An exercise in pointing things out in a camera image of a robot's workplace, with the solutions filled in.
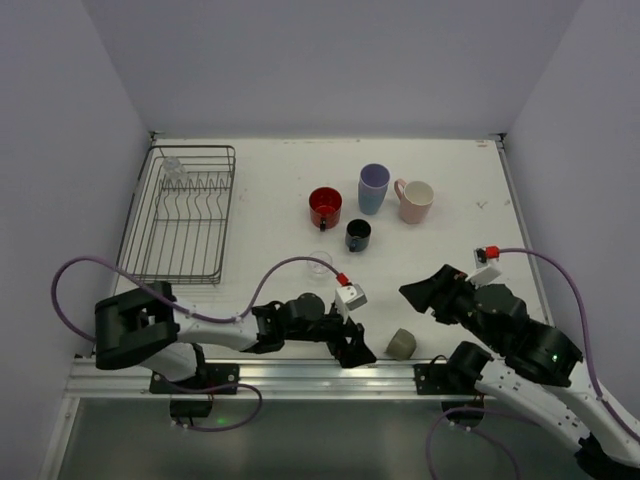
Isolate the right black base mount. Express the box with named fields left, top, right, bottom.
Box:
left=413, top=355, right=485, bottom=428

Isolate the aluminium rail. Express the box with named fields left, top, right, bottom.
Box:
left=489, top=133, right=555, bottom=326
left=64, top=359, right=455, bottom=400

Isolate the light blue plastic cup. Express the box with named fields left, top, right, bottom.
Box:
left=358, top=192, right=385, bottom=215

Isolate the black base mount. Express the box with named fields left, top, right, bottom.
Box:
left=413, top=355, right=485, bottom=428
left=149, top=363, right=240, bottom=426

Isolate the lavender plastic cup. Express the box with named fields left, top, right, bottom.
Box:
left=358, top=163, right=391, bottom=198

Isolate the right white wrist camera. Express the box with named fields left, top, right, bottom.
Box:
left=467, top=246, right=501, bottom=287

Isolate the pink mug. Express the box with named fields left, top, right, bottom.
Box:
left=394, top=179, right=435, bottom=225

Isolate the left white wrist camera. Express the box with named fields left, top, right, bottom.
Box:
left=334, top=284, right=368, bottom=316

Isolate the wire dish rack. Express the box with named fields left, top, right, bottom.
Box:
left=117, top=142, right=236, bottom=285

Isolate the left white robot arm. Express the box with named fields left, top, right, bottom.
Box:
left=94, top=281, right=377, bottom=388

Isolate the olive green mug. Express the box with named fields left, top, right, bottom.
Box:
left=385, top=328, right=417, bottom=361

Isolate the red mug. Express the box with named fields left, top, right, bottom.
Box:
left=308, top=186, right=343, bottom=232

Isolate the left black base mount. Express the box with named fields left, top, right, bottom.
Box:
left=149, top=363, right=240, bottom=426

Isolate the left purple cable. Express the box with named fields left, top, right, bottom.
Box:
left=50, top=256, right=349, bottom=432

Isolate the aluminium right side rail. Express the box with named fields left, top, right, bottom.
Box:
left=489, top=133, right=555, bottom=326

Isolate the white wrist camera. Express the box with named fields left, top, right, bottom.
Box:
left=334, top=284, right=368, bottom=316
left=467, top=246, right=501, bottom=287

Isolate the aluminium front rail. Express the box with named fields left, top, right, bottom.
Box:
left=64, top=359, right=455, bottom=400

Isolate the clear glass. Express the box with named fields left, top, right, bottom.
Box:
left=306, top=250, right=333, bottom=280
left=162, top=156, right=187, bottom=182

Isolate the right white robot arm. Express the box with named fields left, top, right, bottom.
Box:
left=399, top=264, right=639, bottom=479

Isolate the dark blue mug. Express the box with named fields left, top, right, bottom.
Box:
left=345, top=219, right=372, bottom=253

